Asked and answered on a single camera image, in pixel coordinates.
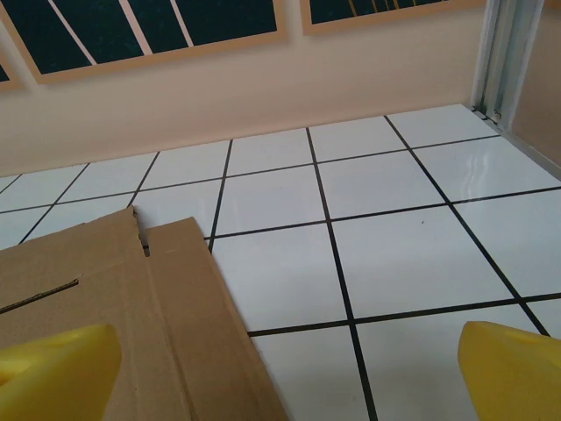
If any aluminium table edge rail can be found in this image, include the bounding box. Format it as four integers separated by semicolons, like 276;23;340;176
494;117;561;171

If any aluminium corner post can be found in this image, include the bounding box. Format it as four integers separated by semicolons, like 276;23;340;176
470;0;545;133

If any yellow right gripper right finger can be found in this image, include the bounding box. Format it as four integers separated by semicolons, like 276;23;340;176
456;320;561;421

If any brown cardboard box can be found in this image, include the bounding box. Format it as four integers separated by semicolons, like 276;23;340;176
0;204;288;421

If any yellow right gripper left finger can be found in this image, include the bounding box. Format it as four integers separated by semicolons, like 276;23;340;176
0;323;124;421

